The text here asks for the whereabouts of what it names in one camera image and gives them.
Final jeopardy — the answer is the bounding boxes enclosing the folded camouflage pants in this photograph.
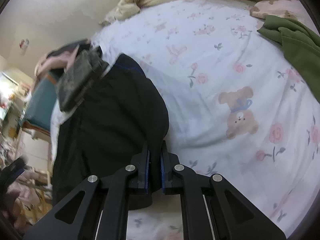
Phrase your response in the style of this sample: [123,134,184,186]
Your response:
[56,47,108,112]

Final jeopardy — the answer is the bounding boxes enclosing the green garment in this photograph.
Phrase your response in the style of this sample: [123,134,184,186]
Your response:
[257,15,319,100]

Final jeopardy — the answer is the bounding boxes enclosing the black shorts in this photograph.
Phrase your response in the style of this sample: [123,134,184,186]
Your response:
[52,54,169,204]

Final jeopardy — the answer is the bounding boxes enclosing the white floral bed sheet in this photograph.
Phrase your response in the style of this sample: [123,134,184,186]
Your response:
[49,0,320,240]

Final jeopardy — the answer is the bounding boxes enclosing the pink jacket pile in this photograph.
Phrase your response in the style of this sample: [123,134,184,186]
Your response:
[34,38,91,77]

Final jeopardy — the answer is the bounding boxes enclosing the teal sofa chair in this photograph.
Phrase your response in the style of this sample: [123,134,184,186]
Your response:
[20,69,64,135]

